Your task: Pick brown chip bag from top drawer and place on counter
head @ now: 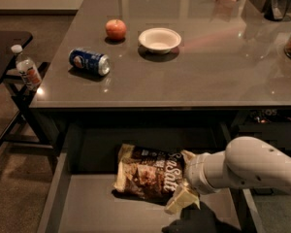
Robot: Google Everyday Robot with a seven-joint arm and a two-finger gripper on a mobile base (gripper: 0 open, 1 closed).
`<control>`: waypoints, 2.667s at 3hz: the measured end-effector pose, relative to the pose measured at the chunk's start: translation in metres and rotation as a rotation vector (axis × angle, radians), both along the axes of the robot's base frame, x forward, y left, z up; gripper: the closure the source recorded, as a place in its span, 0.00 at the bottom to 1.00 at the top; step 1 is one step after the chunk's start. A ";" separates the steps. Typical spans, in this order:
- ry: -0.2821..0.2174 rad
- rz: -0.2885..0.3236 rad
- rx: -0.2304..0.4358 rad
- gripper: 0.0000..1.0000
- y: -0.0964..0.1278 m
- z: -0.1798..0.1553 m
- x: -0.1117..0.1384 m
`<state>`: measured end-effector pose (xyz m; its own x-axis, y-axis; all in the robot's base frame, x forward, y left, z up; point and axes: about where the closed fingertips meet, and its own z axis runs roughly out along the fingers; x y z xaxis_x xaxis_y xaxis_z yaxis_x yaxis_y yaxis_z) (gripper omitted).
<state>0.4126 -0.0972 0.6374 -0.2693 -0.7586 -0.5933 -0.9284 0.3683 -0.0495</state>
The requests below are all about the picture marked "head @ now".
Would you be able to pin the red apple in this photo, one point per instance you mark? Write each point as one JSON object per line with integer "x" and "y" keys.
{"x": 116, "y": 29}

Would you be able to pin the grey counter cabinet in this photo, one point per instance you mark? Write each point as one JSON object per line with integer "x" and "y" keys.
{"x": 230, "y": 60}

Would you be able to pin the clear water bottle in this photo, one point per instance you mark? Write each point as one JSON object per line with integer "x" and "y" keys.
{"x": 26, "y": 68}

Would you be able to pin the brown sea salt chip bag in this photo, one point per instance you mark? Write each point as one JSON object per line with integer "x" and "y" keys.
{"x": 149, "y": 174}

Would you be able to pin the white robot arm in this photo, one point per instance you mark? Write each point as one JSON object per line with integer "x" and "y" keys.
{"x": 246, "y": 162}

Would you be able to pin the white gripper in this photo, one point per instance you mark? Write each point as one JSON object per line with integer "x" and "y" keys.
{"x": 193, "y": 171}

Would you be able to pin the blue pepsi can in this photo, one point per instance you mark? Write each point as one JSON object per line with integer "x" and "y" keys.
{"x": 90, "y": 61}

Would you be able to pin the open grey top drawer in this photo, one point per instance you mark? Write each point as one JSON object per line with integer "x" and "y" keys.
{"x": 82, "y": 198}

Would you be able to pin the white paper bowl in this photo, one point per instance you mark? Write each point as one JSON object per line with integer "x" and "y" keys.
{"x": 159, "y": 40}

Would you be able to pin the black side table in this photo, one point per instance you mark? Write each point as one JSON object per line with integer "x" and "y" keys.
{"x": 21, "y": 97}

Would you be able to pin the dark glass container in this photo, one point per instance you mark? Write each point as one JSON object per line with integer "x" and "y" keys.
{"x": 276, "y": 9}

